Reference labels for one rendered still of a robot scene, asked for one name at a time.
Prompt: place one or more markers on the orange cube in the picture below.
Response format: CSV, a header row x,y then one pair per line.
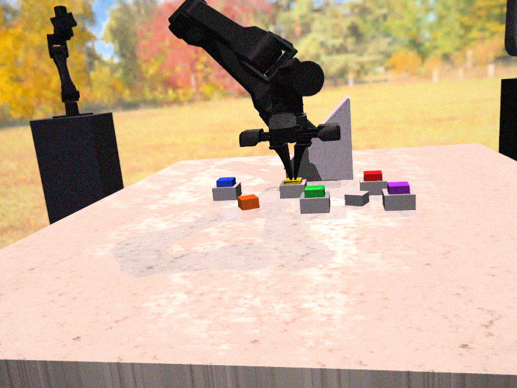
x,y
248,202

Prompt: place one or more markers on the red button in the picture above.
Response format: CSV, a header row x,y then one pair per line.
x,y
373,181

